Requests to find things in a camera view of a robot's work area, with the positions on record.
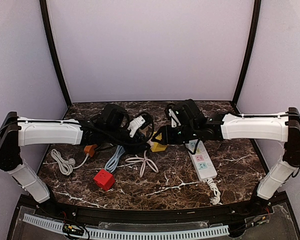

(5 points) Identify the yellow cube socket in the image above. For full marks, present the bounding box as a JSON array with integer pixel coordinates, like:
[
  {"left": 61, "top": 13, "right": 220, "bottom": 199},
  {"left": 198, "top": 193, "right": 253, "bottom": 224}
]
[{"left": 149, "top": 139, "right": 168, "bottom": 153}]

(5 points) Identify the white power strip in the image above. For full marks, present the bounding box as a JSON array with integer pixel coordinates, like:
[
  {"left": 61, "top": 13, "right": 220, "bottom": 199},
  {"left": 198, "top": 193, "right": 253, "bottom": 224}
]
[{"left": 189, "top": 141, "right": 218, "bottom": 182}]

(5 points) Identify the red cube socket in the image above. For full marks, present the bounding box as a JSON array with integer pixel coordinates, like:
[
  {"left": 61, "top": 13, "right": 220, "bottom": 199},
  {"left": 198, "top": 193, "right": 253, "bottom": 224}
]
[{"left": 93, "top": 169, "right": 115, "bottom": 191}]

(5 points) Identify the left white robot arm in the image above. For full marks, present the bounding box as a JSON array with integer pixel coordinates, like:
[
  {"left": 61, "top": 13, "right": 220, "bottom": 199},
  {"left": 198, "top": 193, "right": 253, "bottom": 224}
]
[{"left": 0, "top": 111, "right": 153, "bottom": 204}]

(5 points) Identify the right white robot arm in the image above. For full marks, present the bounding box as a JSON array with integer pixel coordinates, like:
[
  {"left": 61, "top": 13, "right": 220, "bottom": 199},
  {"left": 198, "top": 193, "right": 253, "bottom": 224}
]
[{"left": 151, "top": 107, "right": 300, "bottom": 200}]

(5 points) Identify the orange power strip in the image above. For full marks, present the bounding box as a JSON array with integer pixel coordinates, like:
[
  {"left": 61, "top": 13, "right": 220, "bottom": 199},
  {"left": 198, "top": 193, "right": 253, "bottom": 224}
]
[{"left": 83, "top": 144, "right": 98, "bottom": 157}]

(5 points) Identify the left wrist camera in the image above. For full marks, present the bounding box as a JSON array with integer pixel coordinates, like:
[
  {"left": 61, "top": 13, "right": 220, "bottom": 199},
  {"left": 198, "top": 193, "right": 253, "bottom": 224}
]
[{"left": 101, "top": 103, "right": 127, "bottom": 129}]

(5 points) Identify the light blue cable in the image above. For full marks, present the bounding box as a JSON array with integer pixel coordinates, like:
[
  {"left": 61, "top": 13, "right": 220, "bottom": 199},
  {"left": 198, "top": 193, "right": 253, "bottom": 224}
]
[{"left": 104, "top": 146, "right": 126, "bottom": 175}]

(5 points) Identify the orange strip white cable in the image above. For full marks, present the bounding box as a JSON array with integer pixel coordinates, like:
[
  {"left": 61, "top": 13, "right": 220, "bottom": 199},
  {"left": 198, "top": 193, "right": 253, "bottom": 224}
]
[{"left": 50, "top": 148, "right": 90, "bottom": 176}]

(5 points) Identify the white strip coiled cable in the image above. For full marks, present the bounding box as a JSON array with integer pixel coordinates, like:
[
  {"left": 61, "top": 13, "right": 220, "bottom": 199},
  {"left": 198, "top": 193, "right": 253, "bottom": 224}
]
[{"left": 206, "top": 177, "right": 222, "bottom": 206}]

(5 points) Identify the black front rail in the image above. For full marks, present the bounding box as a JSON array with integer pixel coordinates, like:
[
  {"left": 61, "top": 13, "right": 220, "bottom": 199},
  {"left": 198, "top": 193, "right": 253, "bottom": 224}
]
[{"left": 13, "top": 192, "right": 293, "bottom": 226}]

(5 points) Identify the white slotted cable duct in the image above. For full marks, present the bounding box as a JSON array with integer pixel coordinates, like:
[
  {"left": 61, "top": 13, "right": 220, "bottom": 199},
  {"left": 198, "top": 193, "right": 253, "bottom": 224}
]
[{"left": 22, "top": 213, "right": 229, "bottom": 240}]

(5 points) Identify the left black frame post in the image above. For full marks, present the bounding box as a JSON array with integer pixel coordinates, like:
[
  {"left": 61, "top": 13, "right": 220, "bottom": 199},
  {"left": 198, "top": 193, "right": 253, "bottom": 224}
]
[{"left": 39, "top": 0, "right": 72, "bottom": 108}]

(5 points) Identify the black frame post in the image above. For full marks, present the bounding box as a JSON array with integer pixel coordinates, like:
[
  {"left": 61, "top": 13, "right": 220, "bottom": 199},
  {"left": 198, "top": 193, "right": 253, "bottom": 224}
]
[
  {"left": 231, "top": 0, "right": 262, "bottom": 108},
  {"left": 39, "top": 0, "right": 72, "bottom": 108}
]

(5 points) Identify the right black frame post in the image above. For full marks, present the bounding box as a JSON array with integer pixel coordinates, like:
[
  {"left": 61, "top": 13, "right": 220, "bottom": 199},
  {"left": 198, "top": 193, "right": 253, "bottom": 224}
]
[{"left": 231, "top": 0, "right": 262, "bottom": 108}]

